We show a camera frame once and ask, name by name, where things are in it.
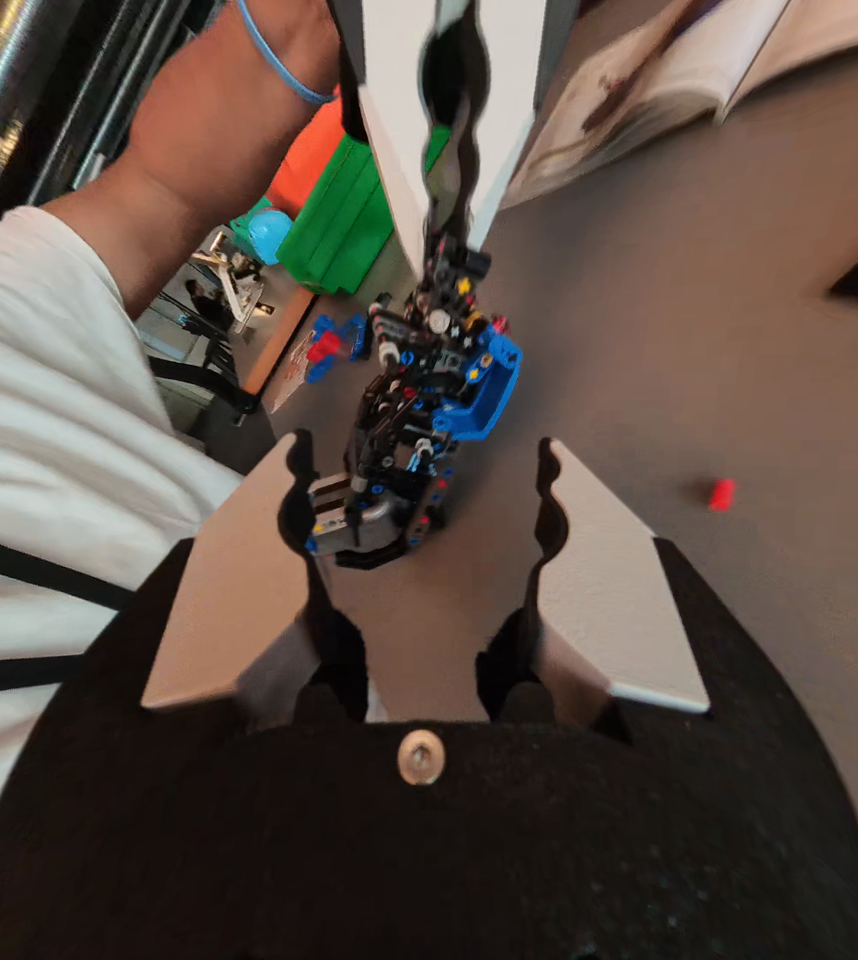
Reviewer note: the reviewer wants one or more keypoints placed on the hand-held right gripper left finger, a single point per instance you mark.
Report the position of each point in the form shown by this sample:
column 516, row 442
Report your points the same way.
column 241, row 600

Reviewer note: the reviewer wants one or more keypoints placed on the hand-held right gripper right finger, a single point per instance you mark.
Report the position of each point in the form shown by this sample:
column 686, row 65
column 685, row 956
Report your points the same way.
column 609, row 600

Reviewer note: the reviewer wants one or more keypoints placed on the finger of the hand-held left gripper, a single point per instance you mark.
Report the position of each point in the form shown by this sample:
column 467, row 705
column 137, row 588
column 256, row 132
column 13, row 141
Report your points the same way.
column 391, row 112
column 511, row 90

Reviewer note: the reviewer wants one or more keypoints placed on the red lego pins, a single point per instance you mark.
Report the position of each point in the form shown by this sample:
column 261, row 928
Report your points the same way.
column 721, row 495

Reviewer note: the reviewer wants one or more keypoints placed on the lego truck model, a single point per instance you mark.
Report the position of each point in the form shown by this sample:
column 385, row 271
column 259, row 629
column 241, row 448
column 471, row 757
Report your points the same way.
column 466, row 405

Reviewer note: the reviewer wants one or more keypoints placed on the person's left forearm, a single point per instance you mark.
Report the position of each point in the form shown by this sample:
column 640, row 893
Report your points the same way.
column 196, row 150

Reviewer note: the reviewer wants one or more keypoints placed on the loose blue lego pieces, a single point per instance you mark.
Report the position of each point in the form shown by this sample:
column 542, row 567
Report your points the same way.
column 354, row 330

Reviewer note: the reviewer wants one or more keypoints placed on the orange plastic bin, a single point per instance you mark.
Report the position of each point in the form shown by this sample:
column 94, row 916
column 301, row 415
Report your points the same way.
column 309, row 157

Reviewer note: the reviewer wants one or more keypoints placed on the green plastic bin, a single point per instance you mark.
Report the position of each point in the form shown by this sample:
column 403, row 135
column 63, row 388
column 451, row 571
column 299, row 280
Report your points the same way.
column 339, row 217

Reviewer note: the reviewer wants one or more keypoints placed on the blue wristband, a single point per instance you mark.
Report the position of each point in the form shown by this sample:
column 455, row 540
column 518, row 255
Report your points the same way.
column 279, row 64

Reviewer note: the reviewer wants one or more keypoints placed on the light blue round object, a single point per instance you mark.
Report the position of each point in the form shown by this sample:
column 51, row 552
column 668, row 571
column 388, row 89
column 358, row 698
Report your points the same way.
column 271, row 234

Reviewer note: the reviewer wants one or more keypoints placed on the open instruction booklet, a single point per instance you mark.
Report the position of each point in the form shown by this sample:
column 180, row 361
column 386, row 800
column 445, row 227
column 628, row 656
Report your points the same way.
column 811, row 37

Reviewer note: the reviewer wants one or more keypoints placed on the silver ventilation duct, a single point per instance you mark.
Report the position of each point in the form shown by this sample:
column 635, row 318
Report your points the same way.
column 16, row 52

